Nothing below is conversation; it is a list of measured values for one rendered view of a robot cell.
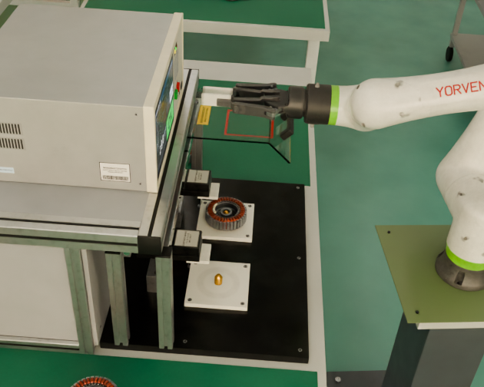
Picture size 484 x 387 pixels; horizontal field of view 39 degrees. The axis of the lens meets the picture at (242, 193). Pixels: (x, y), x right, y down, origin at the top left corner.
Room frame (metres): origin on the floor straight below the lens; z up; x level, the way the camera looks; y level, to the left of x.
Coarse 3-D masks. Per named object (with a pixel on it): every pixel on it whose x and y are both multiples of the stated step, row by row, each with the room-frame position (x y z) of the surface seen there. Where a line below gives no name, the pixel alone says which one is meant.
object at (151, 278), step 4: (152, 260) 1.19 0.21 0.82; (152, 264) 1.18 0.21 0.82; (148, 268) 1.16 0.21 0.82; (152, 268) 1.16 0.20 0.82; (148, 272) 1.15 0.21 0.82; (152, 272) 1.15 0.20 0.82; (148, 276) 1.14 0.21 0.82; (152, 276) 1.14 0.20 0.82; (148, 280) 1.14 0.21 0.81; (152, 280) 1.14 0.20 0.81; (148, 284) 1.14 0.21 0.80; (152, 284) 1.14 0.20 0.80; (156, 284) 1.14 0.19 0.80; (148, 288) 1.14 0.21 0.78; (152, 288) 1.14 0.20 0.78; (156, 288) 1.14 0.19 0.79; (156, 292) 1.14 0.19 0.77
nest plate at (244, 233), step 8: (208, 200) 1.49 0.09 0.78; (200, 208) 1.45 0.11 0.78; (248, 208) 1.46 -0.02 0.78; (200, 216) 1.42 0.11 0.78; (248, 216) 1.43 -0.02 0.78; (200, 224) 1.38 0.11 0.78; (208, 224) 1.38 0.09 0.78; (248, 224) 1.39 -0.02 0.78; (208, 232) 1.35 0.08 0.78; (216, 232) 1.36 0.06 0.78; (224, 232) 1.36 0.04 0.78; (232, 232) 1.36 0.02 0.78; (240, 232) 1.36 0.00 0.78; (248, 232) 1.36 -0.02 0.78; (232, 240) 1.34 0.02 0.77; (240, 240) 1.34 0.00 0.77; (248, 240) 1.34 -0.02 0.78
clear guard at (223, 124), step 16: (192, 112) 1.49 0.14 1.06; (224, 112) 1.50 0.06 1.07; (192, 128) 1.42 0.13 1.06; (208, 128) 1.42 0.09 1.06; (224, 128) 1.43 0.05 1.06; (240, 128) 1.43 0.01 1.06; (256, 128) 1.43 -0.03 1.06; (272, 128) 1.45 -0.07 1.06; (272, 144) 1.38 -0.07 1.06; (288, 144) 1.45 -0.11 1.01; (288, 160) 1.38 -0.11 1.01
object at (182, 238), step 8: (176, 232) 1.19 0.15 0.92; (184, 232) 1.19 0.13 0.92; (192, 232) 1.19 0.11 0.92; (200, 232) 1.20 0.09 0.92; (176, 240) 1.16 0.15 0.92; (184, 240) 1.16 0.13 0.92; (192, 240) 1.16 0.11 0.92; (200, 240) 1.17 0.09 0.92; (176, 248) 1.14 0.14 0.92; (184, 248) 1.14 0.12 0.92; (192, 248) 1.14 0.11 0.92; (200, 248) 1.16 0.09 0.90; (208, 248) 1.18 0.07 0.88; (144, 256) 1.14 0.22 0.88; (152, 256) 1.14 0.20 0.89; (176, 256) 1.14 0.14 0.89; (184, 256) 1.14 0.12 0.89; (192, 256) 1.14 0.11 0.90; (200, 256) 1.15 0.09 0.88; (208, 256) 1.16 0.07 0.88
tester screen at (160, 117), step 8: (168, 72) 1.29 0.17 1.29; (168, 80) 1.28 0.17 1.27; (168, 88) 1.28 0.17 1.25; (160, 104) 1.17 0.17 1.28; (160, 112) 1.16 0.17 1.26; (168, 112) 1.27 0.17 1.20; (160, 120) 1.16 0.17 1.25; (160, 128) 1.16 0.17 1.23; (160, 136) 1.15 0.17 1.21; (168, 136) 1.27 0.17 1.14; (160, 144) 1.15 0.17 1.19; (160, 168) 1.14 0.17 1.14
